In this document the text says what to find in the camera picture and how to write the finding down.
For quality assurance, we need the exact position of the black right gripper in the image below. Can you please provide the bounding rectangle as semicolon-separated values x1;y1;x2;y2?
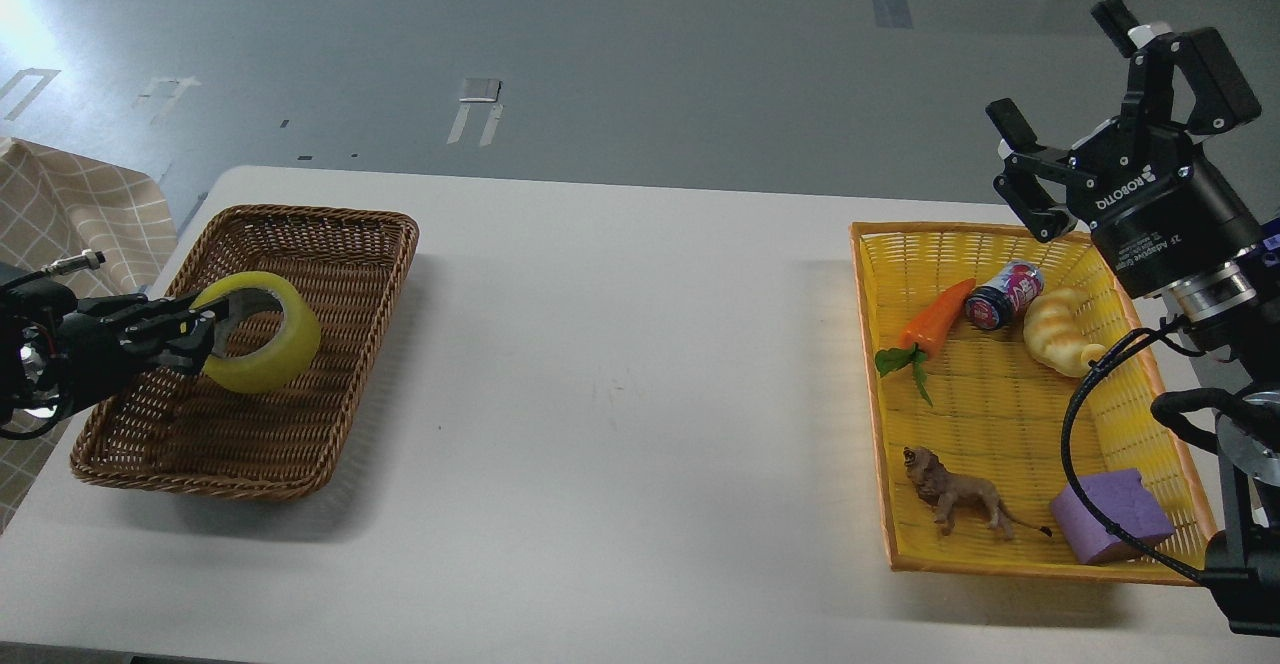
986;0;1263;298

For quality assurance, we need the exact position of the yellow plastic basket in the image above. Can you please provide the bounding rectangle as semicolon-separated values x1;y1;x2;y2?
850;223;1217;585

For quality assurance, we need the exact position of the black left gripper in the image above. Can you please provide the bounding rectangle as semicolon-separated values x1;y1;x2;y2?
40;292;230;415

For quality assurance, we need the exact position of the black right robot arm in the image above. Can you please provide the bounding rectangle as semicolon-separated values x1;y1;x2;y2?
986;0;1279;636

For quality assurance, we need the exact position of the brown toy lion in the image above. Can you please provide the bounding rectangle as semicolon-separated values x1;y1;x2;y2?
902;447;1053;540

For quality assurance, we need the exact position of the small purple can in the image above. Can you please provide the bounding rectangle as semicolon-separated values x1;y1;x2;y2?
963;260;1044;331

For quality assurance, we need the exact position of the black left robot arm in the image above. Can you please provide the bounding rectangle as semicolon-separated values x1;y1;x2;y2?
1;249;232;441

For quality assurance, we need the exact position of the toy croissant bread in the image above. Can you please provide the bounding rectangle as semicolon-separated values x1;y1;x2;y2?
1023;287;1108;377

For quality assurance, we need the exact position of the yellow tape roll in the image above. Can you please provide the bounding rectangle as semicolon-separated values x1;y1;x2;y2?
189;271;321;394

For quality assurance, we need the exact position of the beige checkered cloth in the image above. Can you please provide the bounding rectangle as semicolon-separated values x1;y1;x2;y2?
0;137;180;534

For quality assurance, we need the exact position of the purple foam block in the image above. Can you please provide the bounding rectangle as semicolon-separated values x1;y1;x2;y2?
1050;468;1175;565

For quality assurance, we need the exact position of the orange toy carrot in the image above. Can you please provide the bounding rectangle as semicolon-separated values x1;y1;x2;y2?
873;278;977;406

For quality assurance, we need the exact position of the brown wicker basket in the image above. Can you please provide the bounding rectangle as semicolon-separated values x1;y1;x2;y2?
69;203;419;502

